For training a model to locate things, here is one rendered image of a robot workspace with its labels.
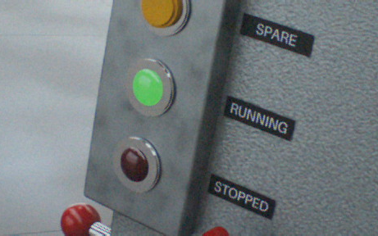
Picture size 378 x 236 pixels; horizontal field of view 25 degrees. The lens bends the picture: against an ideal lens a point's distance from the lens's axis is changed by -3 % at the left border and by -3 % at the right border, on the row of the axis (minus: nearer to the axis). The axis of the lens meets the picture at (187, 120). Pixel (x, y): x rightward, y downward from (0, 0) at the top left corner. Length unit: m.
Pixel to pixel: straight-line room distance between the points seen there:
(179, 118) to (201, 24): 0.06
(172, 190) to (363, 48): 0.15
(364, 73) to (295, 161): 0.07
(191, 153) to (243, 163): 0.03
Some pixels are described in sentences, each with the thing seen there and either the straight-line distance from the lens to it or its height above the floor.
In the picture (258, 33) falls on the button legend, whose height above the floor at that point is 1.36.
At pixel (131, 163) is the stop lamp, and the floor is 1.27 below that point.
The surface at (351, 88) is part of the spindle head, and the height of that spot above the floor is 1.35.
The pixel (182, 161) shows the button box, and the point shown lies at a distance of 0.52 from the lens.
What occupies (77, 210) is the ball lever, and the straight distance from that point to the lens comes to 0.65.
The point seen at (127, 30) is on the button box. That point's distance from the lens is 0.52.
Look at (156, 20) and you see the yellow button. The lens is 0.50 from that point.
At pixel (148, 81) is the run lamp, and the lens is 0.51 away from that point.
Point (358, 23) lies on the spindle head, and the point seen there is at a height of 1.39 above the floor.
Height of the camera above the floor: 1.47
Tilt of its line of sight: 20 degrees down
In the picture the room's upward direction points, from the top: 11 degrees clockwise
